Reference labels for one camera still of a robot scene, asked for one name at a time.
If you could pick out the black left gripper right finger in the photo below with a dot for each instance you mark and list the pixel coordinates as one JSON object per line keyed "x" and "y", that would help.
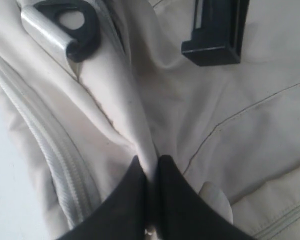
{"x": 184, "y": 215}

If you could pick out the cream canvas duffel bag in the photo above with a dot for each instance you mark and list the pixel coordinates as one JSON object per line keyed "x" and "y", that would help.
{"x": 87, "y": 85}

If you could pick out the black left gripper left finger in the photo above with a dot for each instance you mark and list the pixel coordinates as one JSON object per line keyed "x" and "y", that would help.
{"x": 122, "y": 215}

